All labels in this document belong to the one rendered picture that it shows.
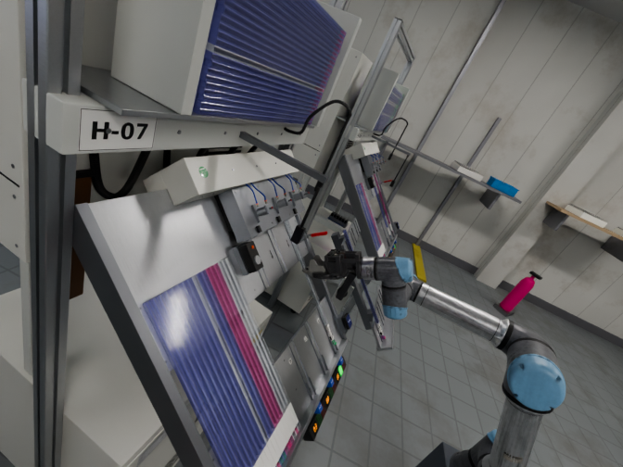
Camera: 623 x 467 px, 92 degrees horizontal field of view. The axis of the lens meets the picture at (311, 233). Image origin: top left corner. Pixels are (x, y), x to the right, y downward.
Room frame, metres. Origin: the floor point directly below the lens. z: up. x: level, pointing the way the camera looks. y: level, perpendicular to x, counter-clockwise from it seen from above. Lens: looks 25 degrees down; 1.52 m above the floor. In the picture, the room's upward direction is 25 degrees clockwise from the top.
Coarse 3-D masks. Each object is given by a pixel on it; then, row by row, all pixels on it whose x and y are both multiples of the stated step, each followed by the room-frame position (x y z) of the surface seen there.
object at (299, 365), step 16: (320, 320) 0.86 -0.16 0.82; (304, 336) 0.74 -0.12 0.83; (320, 336) 0.81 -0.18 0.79; (336, 336) 0.90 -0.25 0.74; (288, 352) 0.65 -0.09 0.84; (304, 352) 0.70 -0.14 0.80; (320, 352) 0.77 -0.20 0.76; (336, 352) 0.84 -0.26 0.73; (288, 368) 0.61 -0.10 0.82; (304, 368) 0.67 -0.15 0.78; (320, 368) 0.73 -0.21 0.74; (288, 384) 0.58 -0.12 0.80; (304, 384) 0.64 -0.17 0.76; (304, 400) 0.60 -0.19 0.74; (208, 448) 0.33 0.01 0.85
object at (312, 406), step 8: (344, 344) 0.89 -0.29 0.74; (336, 360) 0.80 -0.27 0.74; (328, 368) 0.77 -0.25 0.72; (328, 376) 0.72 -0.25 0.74; (320, 384) 0.69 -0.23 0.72; (320, 392) 0.65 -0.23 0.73; (312, 400) 0.62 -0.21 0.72; (312, 408) 0.60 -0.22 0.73; (304, 416) 0.57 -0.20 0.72; (304, 424) 0.54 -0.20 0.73; (304, 432) 0.52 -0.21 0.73; (296, 440) 0.49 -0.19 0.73; (296, 448) 0.47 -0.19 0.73; (288, 456) 0.45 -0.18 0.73; (288, 464) 0.43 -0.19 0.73
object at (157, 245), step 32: (160, 192) 0.55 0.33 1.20; (128, 224) 0.45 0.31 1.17; (160, 224) 0.51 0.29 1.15; (192, 224) 0.58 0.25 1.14; (224, 224) 0.67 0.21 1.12; (128, 256) 0.42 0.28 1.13; (160, 256) 0.47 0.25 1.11; (192, 256) 0.54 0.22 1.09; (224, 256) 0.62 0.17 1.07; (288, 256) 0.87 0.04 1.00; (160, 288) 0.43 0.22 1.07; (256, 288) 0.66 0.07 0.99; (160, 352) 0.36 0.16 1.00
